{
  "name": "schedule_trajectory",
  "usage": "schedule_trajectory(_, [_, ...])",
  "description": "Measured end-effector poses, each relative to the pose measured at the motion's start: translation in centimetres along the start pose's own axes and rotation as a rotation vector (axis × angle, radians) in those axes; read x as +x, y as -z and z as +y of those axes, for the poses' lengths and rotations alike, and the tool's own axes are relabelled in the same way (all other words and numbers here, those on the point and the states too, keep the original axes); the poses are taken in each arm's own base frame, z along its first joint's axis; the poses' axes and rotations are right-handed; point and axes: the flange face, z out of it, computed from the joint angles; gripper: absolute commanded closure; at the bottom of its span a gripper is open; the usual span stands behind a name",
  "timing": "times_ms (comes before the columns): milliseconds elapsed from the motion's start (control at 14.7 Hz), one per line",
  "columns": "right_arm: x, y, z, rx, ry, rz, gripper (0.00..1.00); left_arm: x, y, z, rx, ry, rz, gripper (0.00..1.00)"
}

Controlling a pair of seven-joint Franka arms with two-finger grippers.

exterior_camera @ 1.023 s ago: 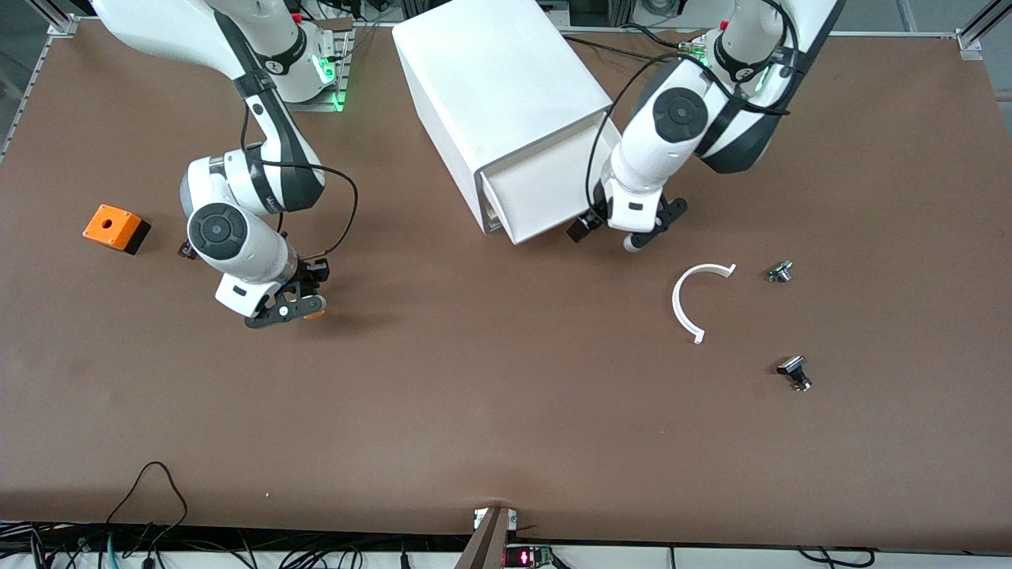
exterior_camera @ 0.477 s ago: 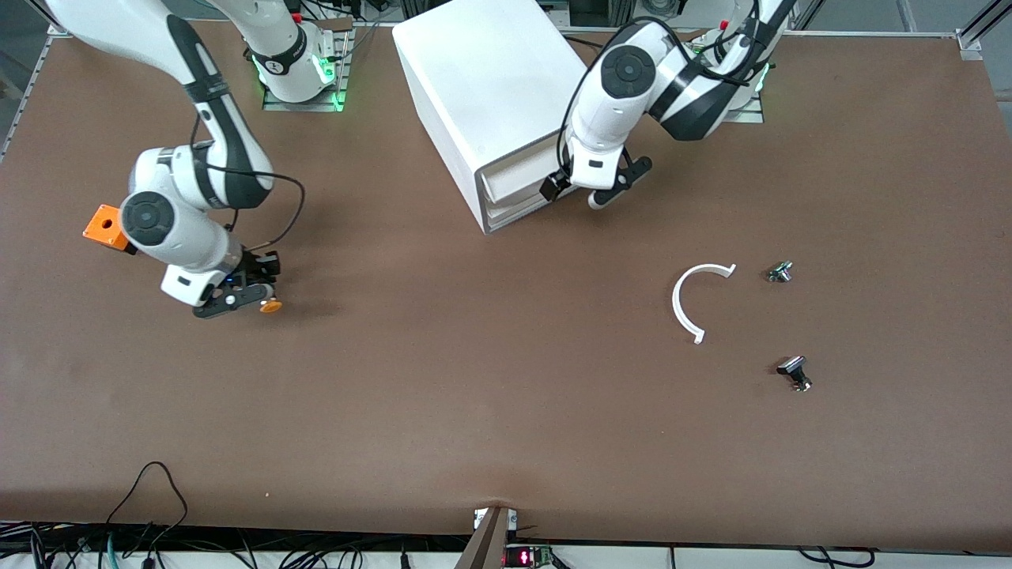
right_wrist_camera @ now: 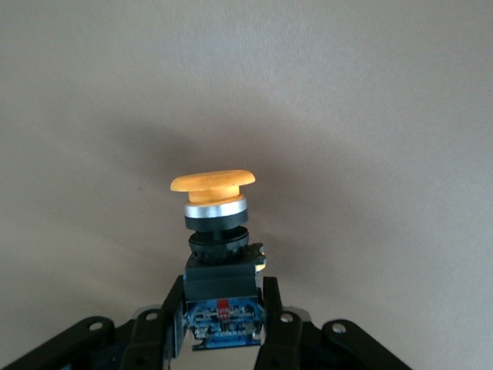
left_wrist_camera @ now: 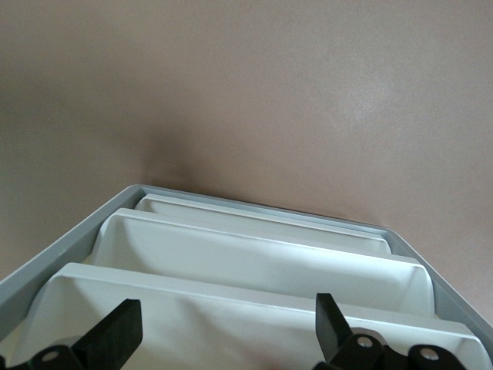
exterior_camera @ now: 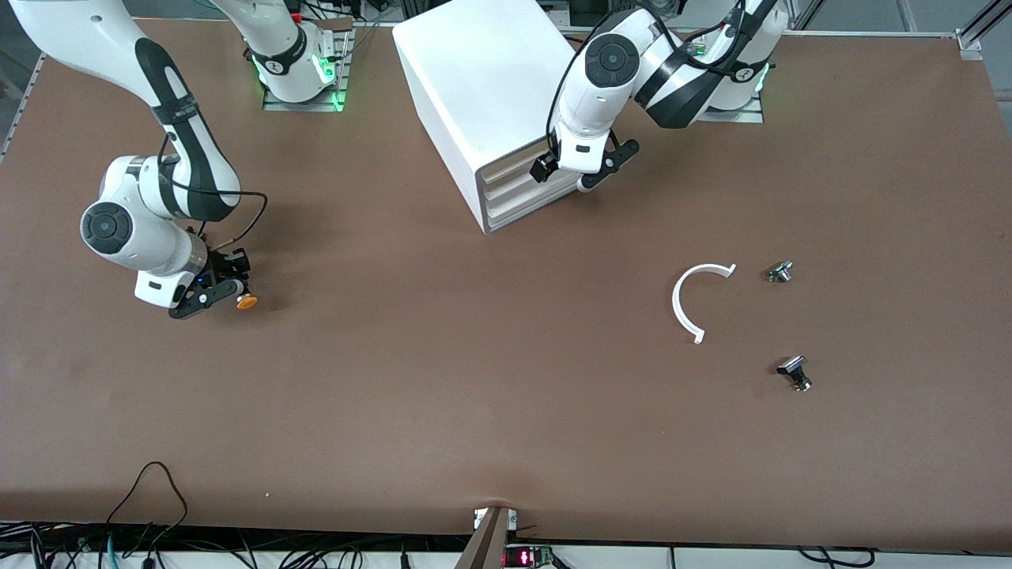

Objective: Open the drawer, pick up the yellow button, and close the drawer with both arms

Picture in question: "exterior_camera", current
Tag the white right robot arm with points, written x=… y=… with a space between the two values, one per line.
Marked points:
x=118 y=229

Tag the wooden camera post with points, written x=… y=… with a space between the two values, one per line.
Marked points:
x=486 y=545

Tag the white semicircular plastic clip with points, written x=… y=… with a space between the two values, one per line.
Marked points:
x=676 y=304

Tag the black push button switch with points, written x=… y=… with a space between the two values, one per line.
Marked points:
x=793 y=370

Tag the aluminium frame profile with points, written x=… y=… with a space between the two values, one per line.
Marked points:
x=971 y=43

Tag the circuit board with red light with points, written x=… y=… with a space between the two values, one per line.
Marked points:
x=526 y=557

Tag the white drawer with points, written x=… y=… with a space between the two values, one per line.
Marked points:
x=514 y=179
x=514 y=162
x=514 y=213
x=514 y=197

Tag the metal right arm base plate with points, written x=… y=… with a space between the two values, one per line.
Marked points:
x=332 y=104

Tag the small chrome fitting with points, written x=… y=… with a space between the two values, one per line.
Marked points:
x=780 y=272

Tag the white drawer cabinet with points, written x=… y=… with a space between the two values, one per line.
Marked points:
x=474 y=71

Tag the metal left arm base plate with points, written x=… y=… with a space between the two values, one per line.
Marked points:
x=743 y=117

